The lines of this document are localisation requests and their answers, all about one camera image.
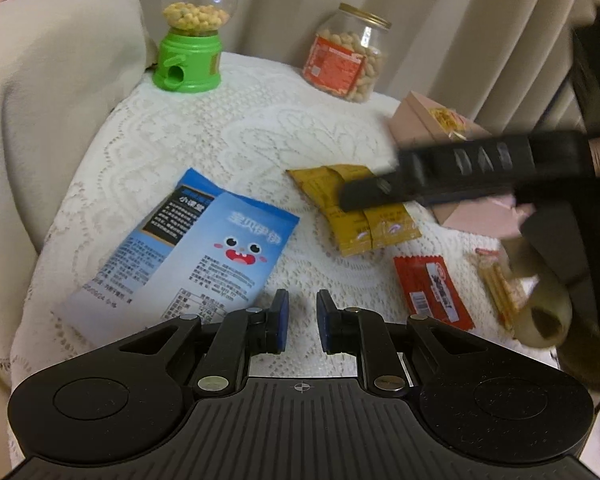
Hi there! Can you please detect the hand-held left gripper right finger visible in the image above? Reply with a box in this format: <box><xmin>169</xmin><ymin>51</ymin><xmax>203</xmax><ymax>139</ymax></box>
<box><xmin>316</xmin><ymin>289</ymin><xmax>482</xmax><ymax>396</ymax></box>

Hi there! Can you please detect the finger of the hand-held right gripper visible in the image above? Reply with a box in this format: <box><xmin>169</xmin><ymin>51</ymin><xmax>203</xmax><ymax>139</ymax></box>
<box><xmin>339</xmin><ymin>169</ymin><xmax>523</xmax><ymax>214</ymax></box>
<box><xmin>396</xmin><ymin>133</ymin><xmax>536</xmax><ymax>183</ymax></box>

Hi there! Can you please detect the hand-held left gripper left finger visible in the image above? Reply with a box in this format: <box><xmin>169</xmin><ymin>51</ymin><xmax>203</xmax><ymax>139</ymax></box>
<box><xmin>118</xmin><ymin>289</ymin><xmax>291</xmax><ymax>396</ymax></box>

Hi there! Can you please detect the pink cardboard box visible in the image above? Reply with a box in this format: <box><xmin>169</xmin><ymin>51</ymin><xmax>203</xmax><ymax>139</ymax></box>
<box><xmin>390</xmin><ymin>91</ymin><xmax>537</xmax><ymax>242</ymax></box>

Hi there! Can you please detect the yellow noodle snack packet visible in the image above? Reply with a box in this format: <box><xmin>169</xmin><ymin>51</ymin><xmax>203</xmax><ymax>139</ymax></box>
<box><xmin>427</xmin><ymin>106</ymin><xmax>470</xmax><ymax>142</ymax></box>

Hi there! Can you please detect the blue monster face snack bag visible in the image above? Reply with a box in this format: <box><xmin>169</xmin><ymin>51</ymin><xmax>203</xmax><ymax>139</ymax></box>
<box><xmin>51</xmin><ymin>167</ymin><xmax>301</xmax><ymax>334</ymax></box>

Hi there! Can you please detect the red snack packet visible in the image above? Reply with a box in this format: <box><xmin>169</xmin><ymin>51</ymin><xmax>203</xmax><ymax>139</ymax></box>
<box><xmin>393</xmin><ymin>255</ymin><xmax>476</xmax><ymax>332</ymax></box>

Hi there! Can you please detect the clear packet of cracker sticks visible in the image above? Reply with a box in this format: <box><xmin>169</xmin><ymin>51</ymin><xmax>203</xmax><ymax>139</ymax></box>
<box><xmin>472</xmin><ymin>247</ymin><xmax>527</xmax><ymax>332</ymax></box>

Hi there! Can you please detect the white lace tablecloth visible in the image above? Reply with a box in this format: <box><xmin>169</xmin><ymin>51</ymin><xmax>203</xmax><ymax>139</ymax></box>
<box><xmin>9</xmin><ymin>50</ymin><xmax>581</xmax><ymax>467</ymax></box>

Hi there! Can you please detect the peanut jar with gold lid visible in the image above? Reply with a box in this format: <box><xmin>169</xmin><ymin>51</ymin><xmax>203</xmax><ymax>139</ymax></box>
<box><xmin>301</xmin><ymin>2</ymin><xmax>392</xmax><ymax>104</ymax></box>

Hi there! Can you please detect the cream curtain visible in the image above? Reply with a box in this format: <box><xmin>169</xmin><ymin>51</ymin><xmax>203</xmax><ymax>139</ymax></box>
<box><xmin>10</xmin><ymin>0</ymin><xmax>600</xmax><ymax>133</ymax></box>

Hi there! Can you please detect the green candy dispenser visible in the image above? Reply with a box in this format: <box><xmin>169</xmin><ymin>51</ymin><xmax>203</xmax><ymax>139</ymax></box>
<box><xmin>152</xmin><ymin>0</ymin><xmax>240</xmax><ymax>96</ymax></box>

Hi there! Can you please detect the beige blanket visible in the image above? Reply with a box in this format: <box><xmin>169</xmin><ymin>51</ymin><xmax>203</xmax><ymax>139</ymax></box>
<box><xmin>0</xmin><ymin>0</ymin><xmax>154</xmax><ymax>391</ymax></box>

